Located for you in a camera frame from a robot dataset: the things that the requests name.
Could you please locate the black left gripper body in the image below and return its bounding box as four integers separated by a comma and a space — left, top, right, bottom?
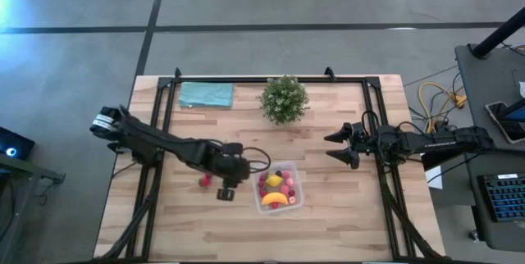
208, 155, 251, 189

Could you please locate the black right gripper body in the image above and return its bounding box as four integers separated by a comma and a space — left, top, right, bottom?
351, 130, 383, 170

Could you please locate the clear plastic tupperware container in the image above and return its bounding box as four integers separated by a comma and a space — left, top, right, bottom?
250, 160, 306, 216

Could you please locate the yellow banana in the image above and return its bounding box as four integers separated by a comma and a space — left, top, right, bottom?
261, 192, 290, 206

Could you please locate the small green potted plant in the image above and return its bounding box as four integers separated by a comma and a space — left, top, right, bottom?
258, 75, 311, 125

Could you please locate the black diagonal desk beam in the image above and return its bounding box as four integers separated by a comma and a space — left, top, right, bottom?
421, 151, 483, 173

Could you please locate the white paper sheet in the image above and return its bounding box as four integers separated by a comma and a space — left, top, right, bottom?
422, 161, 445, 191

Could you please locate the teal folded cloth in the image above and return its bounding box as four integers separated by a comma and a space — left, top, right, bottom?
178, 81, 235, 108

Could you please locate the dark grey desk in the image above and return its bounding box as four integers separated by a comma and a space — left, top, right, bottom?
454, 43, 525, 153
463, 147, 525, 253

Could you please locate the black smartphone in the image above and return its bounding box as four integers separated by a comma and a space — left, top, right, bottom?
485, 100, 525, 145

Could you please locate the backlit black keyboard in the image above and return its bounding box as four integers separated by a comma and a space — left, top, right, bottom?
478, 172, 525, 223

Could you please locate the black pole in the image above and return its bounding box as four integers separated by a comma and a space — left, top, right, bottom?
470, 7, 525, 60

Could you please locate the grey metal stand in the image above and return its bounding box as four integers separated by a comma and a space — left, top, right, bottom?
0, 152, 66, 264

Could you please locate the black device with blue light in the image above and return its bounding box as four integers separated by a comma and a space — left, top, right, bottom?
0, 126, 36, 162

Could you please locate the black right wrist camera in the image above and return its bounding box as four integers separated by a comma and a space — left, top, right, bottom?
351, 122, 368, 141

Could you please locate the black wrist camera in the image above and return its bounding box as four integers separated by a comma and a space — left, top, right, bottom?
351, 122, 368, 141
223, 142, 244, 157

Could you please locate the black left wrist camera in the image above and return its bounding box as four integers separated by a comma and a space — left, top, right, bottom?
223, 142, 244, 157

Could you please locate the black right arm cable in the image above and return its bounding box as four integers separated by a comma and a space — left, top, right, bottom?
359, 109, 419, 162

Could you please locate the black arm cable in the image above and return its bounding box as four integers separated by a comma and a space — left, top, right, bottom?
212, 139, 272, 174
359, 109, 419, 162

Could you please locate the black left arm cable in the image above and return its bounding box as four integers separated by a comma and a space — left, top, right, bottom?
212, 139, 272, 174

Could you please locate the black metal table frame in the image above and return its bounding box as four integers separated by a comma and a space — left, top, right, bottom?
94, 66, 450, 263

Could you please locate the yellow cable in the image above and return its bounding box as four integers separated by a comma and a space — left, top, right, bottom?
417, 81, 468, 132

